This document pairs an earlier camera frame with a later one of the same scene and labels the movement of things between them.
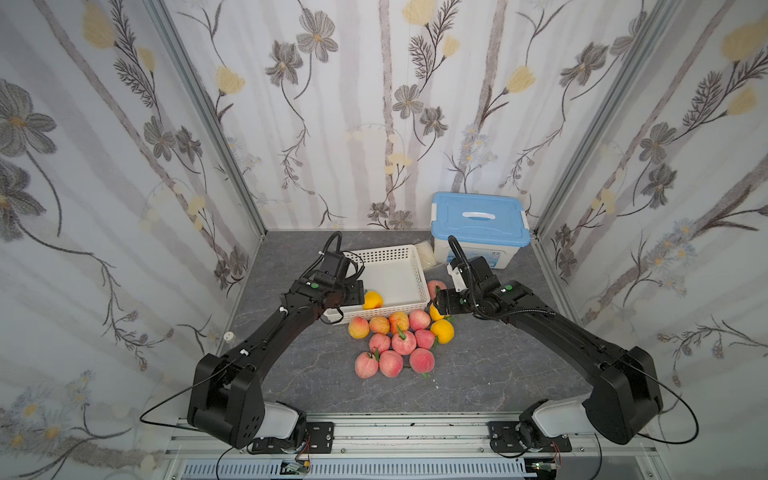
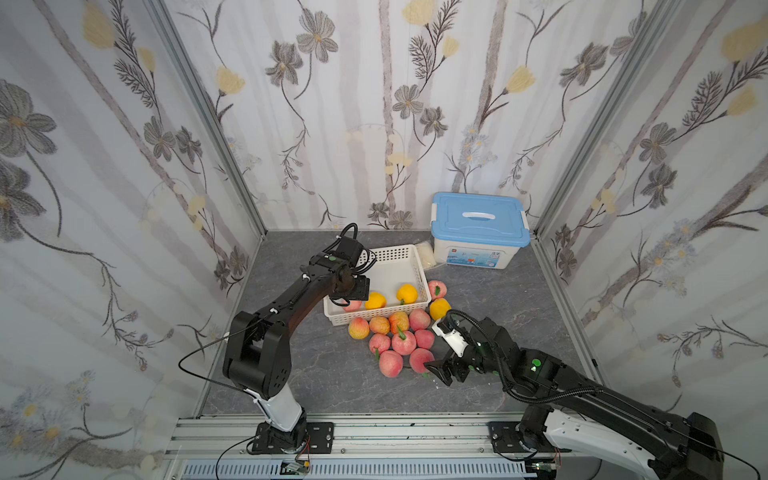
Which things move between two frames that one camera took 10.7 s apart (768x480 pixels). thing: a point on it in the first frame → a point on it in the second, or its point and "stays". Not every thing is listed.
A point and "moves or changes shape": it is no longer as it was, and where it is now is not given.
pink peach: x=366 y=365 moves or changes shape
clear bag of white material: x=426 y=254 stays
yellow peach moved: x=372 y=300 stays
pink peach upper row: x=419 y=319 stays
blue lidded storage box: x=491 y=226 stays
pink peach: x=424 y=338 stays
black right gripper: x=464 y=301 → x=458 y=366
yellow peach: x=434 y=314 → x=408 y=293
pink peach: x=422 y=360 stays
